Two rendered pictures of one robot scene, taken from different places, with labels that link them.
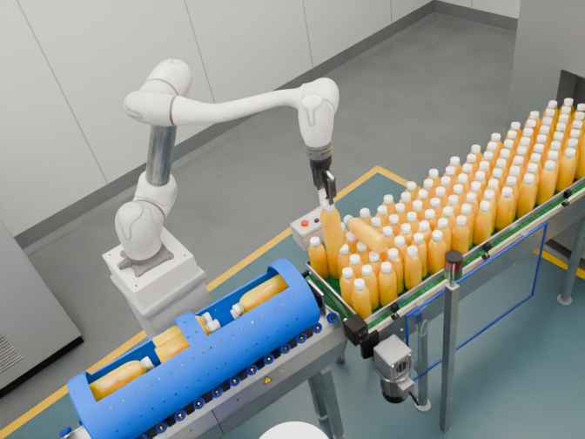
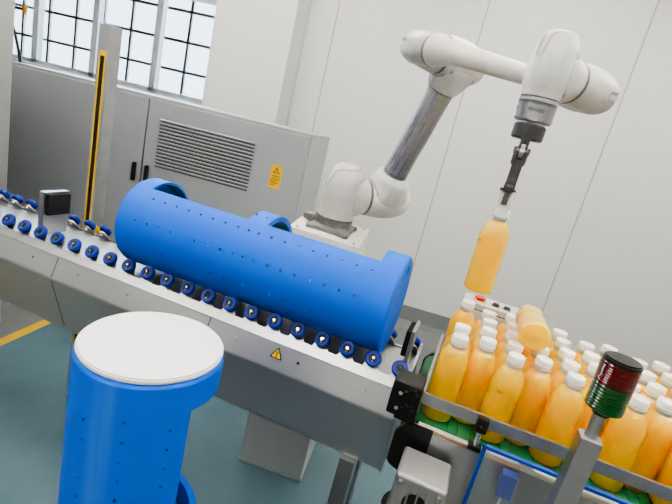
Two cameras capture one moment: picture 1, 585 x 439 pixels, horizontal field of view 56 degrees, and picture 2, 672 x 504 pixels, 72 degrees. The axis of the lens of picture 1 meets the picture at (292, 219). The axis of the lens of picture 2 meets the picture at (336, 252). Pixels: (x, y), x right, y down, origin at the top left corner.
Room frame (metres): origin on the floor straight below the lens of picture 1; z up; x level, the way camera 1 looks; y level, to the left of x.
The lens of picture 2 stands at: (0.36, -0.61, 1.52)
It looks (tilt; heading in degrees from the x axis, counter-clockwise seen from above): 15 degrees down; 40
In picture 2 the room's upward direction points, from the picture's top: 14 degrees clockwise
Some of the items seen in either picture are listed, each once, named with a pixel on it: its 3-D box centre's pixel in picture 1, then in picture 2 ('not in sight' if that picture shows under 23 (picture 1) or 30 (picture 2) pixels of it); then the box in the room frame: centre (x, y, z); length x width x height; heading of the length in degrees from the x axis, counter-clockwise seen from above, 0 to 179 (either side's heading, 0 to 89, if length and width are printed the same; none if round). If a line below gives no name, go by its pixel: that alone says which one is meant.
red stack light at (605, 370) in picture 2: (453, 261); (617, 373); (1.28, -0.52, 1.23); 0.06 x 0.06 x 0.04
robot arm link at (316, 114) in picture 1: (315, 117); (554, 67); (1.53, -0.14, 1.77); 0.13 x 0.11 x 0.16; 160
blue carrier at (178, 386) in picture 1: (200, 349); (261, 258); (1.25, 0.43, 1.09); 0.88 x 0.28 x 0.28; 114
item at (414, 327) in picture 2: (316, 298); (408, 345); (1.45, -0.03, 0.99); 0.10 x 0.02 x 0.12; 24
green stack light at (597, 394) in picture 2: (453, 270); (607, 396); (1.28, -0.52, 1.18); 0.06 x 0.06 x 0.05
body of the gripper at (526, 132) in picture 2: (321, 165); (524, 142); (1.51, -0.14, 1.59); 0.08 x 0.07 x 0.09; 23
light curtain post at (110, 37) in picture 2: not in sight; (91, 229); (1.14, 1.47, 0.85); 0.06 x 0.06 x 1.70; 24
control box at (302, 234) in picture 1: (316, 226); (490, 318); (1.80, -0.10, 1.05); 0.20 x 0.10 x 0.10; 114
